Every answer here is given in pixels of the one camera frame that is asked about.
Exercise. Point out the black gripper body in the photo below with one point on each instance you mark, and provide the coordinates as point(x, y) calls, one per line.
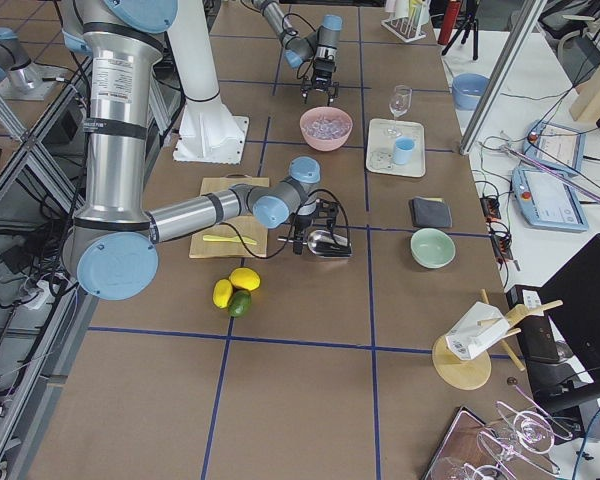
point(303, 223)
point(322, 77)

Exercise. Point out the steel ice scoop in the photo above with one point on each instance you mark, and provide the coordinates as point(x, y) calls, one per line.
point(321, 243)

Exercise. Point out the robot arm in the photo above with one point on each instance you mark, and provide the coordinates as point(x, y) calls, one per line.
point(111, 248)
point(313, 56)

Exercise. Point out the clear ice cubes in bowl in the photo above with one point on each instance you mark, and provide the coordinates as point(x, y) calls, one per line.
point(327, 127)

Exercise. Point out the blue plastic cup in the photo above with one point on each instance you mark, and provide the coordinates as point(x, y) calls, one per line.
point(403, 149)

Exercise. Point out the pink bowl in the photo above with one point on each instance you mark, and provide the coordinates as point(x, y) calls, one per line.
point(323, 145)

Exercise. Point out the cream bear tray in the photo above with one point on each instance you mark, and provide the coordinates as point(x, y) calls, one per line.
point(380, 148)

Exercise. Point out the clear wine glass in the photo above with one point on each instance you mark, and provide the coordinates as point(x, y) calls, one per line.
point(399, 104)

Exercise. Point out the yellow plastic knife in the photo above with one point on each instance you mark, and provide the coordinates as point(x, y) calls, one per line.
point(227, 239)

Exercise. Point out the wooden cutting board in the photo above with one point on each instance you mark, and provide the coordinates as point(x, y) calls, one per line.
point(246, 225)

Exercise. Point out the yellow lemon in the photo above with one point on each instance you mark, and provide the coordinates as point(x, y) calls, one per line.
point(222, 293)
point(245, 278)

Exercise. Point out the grey folded cloth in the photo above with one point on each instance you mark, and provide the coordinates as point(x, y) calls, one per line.
point(430, 213)

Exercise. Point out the green bowl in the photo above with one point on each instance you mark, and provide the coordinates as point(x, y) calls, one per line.
point(432, 248)

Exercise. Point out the green lime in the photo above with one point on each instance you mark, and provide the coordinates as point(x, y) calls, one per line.
point(239, 303)

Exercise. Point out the blue bowl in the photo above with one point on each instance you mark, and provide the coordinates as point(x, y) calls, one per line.
point(467, 90)

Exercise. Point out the red bottle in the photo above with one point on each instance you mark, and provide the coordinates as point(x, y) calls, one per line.
point(449, 21)

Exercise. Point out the black tripod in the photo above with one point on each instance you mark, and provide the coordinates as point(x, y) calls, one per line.
point(470, 26)

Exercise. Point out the white carton on stand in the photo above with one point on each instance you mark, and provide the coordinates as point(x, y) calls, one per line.
point(476, 331)

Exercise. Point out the wooden mug tree stand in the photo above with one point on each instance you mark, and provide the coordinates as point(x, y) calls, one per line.
point(473, 374)

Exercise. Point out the blue teach pendant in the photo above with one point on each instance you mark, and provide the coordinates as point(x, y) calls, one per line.
point(546, 202)
point(555, 146)

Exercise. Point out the hanging wine glass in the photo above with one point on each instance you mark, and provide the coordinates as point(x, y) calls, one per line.
point(533, 427)

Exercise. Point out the white wire cup rack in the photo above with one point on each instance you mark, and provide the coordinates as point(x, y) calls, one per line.
point(406, 18)

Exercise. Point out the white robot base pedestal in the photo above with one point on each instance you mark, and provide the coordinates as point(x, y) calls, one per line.
point(208, 132)

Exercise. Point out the aluminium frame post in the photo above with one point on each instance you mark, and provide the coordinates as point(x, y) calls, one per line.
point(524, 26)

